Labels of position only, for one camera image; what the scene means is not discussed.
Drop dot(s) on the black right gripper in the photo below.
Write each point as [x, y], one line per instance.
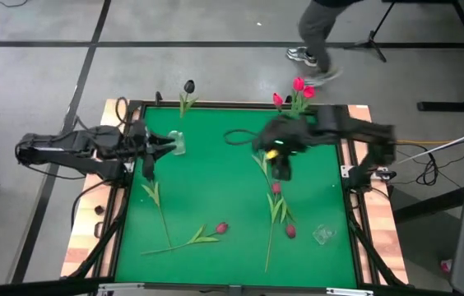
[293, 135]

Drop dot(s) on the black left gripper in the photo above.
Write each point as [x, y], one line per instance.
[141, 148]

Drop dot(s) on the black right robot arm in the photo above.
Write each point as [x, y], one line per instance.
[363, 131]

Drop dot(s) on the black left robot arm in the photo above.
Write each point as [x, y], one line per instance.
[71, 144]

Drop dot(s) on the cut crystal glass vase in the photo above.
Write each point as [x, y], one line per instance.
[178, 144]

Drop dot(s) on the small glass vase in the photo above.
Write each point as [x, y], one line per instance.
[323, 234]

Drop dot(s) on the small dark knob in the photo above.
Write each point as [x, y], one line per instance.
[99, 209]

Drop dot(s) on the green table mat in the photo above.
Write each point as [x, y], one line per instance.
[215, 246]

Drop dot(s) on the walking person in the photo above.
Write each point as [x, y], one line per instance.
[318, 29]

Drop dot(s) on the black floor tripod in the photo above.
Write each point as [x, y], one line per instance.
[371, 41]

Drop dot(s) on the small red white object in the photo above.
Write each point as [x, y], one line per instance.
[446, 265]

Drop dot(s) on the white arm base bracket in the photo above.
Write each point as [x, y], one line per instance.
[129, 167]
[347, 169]

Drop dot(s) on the black frame clamp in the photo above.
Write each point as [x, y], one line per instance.
[288, 99]
[158, 98]

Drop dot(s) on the black table frame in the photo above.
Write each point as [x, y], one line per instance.
[215, 104]

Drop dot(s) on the pale metal frame bracket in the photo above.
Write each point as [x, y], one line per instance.
[349, 292]
[119, 286]

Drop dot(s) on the black desk leg frame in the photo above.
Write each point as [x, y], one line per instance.
[454, 106]

